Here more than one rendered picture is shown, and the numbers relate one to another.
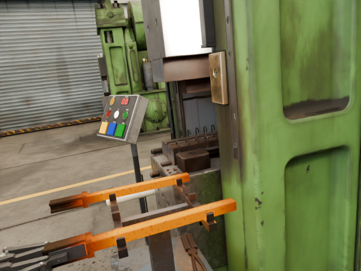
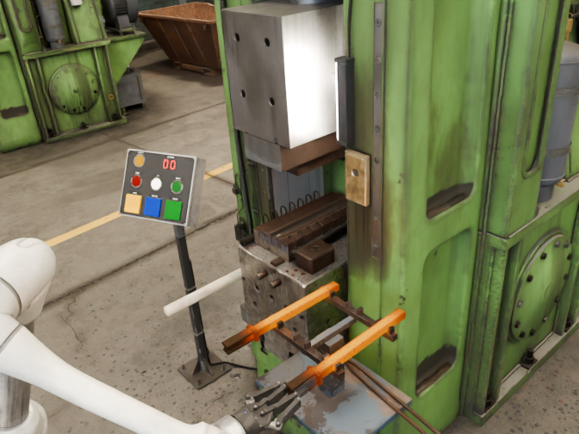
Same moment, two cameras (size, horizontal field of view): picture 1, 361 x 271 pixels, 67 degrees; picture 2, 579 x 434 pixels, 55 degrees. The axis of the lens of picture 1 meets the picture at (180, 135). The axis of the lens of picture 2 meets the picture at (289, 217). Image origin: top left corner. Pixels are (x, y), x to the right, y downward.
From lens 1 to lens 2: 1.05 m
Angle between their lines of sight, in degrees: 25
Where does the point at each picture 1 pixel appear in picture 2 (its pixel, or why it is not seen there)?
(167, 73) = (284, 161)
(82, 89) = not seen: outside the picture
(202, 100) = not seen: hidden behind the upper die
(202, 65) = (319, 143)
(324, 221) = (444, 296)
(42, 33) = not seen: outside the picture
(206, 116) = (295, 182)
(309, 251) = (431, 327)
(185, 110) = (273, 180)
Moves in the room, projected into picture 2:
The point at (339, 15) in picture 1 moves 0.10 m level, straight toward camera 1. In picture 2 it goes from (468, 107) to (473, 117)
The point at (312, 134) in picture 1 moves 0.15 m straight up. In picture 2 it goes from (445, 226) to (449, 186)
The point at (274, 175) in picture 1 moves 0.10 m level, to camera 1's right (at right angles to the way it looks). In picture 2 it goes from (416, 272) to (441, 263)
